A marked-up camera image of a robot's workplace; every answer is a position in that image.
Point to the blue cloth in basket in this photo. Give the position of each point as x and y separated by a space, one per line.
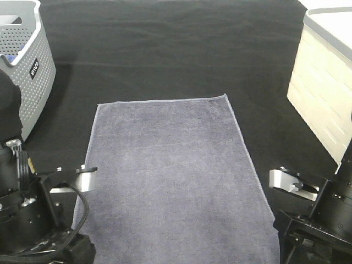
10 57

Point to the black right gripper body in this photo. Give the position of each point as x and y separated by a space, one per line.
304 241

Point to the white storage box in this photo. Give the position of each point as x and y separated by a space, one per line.
320 83

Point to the grey-blue microfibre towel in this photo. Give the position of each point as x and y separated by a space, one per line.
175 184

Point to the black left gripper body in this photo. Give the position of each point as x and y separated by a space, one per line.
65 246

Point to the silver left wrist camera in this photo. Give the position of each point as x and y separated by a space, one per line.
82 178

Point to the black table cloth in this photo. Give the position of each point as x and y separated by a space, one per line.
106 51

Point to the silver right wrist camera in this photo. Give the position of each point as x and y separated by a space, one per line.
304 185

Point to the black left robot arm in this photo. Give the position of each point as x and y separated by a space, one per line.
32 224

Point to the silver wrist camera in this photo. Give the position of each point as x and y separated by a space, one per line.
82 178
304 185

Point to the grey perforated laundry basket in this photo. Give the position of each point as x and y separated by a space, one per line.
23 34

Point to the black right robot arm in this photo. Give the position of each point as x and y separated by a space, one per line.
332 209

